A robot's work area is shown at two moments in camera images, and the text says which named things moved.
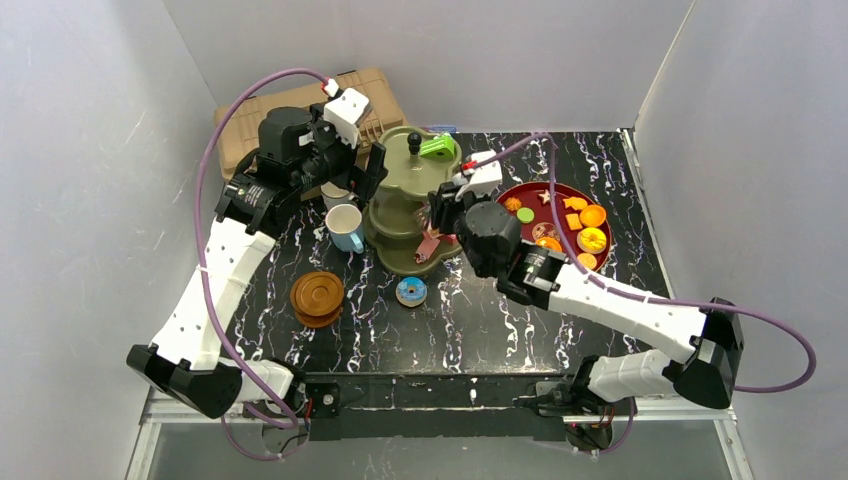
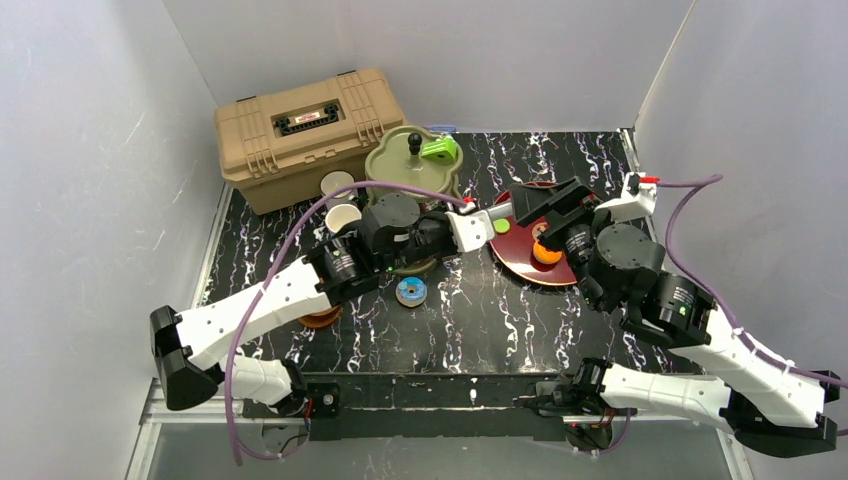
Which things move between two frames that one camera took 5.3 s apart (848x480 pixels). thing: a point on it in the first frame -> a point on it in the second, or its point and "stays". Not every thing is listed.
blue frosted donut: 411,292 stays
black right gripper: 448,210 -> 569,216
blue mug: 343,222 stays
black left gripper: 354,168 -> 436,230
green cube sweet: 439,147 stays
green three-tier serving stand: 400,213 stays
